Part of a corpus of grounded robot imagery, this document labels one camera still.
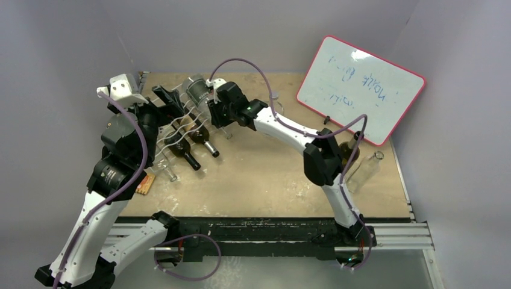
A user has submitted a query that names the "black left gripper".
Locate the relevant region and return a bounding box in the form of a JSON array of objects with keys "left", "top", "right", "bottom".
[{"left": 110, "top": 85, "right": 183, "bottom": 163}]

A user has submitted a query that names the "tall clear bottle silver cap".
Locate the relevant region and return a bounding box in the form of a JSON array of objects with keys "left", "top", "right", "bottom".
[{"left": 182, "top": 73, "right": 214, "bottom": 120}]

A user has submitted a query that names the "dark green wine bottle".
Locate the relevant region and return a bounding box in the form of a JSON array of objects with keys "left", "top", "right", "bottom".
[{"left": 164, "top": 131, "right": 201, "bottom": 171}]

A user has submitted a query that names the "olive wine bottle beige label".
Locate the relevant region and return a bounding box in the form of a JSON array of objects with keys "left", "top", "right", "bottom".
[{"left": 178, "top": 113, "right": 220, "bottom": 158}]

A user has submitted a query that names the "dark wine bottle foil neck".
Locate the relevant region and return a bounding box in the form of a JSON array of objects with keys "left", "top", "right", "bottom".
[{"left": 339, "top": 131, "right": 361, "bottom": 169}]

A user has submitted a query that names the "round clear bottle silver cap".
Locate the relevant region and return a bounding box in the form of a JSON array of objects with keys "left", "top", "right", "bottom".
[{"left": 270, "top": 91, "right": 285, "bottom": 115}]

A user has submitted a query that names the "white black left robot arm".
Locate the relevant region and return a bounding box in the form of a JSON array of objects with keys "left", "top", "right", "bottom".
[{"left": 35, "top": 84, "right": 180, "bottom": 288}]

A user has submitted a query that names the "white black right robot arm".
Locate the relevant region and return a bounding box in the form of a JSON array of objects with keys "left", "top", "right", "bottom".
[{"left": 206, "top": 79, "right": 366, "bottom": 245}]

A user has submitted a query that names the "clear glass bottle lying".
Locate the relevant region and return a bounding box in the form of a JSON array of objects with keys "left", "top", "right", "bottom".
[{"left": 346, "top": 151, "right": 384, "bottom": 194}]

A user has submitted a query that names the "pink framed whiteboard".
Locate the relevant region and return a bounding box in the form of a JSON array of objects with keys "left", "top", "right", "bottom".
[{"left": 296, "top": 36, "right": 426, "bottom": 146}]

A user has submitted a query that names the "white wire wine rack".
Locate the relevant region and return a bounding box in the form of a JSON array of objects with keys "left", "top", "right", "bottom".
[{"left": 151, "top": 85, "right": 220, "bottom": 171}]

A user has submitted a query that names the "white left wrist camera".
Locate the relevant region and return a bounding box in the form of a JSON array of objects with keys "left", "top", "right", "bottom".
[{"left": 96, "top": 73, "right": 149, "bottom": 108}]

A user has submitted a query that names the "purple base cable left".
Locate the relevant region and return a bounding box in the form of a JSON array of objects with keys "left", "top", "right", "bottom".
[{"left": 154, "top": 234, "right": 222, "bottom": 282}]

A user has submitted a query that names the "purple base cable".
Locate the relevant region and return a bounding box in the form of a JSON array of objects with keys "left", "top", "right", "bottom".
[
  {"left": 340, "top": 239, "right": 379, "bottom": 272},
  {"left": 154, "top": 234, "right": 222, "bottom": 282}
]

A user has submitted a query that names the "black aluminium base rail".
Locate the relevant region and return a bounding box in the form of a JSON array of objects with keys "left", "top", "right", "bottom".
[{"left": 166, "top": 217, "right": 433, "bottom": 266}]

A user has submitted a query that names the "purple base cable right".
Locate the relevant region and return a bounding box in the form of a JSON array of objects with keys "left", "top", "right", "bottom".
[{"left": 340, "top": 239, "right": 379, "bottom": 272}]

